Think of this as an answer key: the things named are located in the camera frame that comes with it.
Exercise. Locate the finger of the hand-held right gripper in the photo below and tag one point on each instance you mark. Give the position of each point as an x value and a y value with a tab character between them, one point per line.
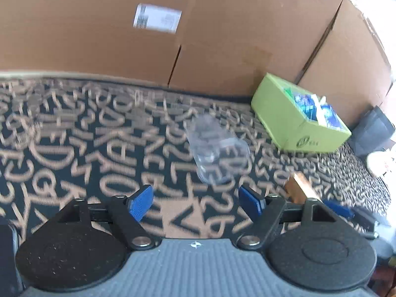
338	208

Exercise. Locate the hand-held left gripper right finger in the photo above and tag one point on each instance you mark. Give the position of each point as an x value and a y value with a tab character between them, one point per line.
252	202

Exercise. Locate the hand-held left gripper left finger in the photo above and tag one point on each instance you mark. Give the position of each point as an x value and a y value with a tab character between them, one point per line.
140	202

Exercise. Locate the wooden block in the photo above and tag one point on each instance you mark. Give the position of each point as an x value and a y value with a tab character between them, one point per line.
301	188

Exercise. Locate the clear plastic packaging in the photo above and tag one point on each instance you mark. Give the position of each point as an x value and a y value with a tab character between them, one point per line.
216	151

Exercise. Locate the lime green cardboard box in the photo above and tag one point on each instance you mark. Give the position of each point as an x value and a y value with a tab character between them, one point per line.
278	114

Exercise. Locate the blue mint box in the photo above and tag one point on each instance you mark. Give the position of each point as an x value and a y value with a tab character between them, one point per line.
329	116

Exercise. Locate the dark blue box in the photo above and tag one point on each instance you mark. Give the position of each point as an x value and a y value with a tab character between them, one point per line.
304	105

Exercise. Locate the plain green box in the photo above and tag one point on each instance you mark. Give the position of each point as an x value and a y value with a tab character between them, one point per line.
289	92

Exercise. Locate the white shoe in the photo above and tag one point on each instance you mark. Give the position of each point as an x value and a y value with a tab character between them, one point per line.
380	164

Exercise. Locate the black bag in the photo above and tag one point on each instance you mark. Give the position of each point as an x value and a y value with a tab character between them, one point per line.
374	130

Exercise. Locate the black letter print mat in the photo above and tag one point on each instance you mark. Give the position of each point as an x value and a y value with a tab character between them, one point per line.
77	130

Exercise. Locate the large plain cardboard box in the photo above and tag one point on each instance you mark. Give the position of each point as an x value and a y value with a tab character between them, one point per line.
346	62

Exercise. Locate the large labelled cardboard box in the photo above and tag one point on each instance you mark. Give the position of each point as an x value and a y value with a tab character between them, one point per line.
77	37

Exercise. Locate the white shipping label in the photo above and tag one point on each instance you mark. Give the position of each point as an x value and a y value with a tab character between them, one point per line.
157	18

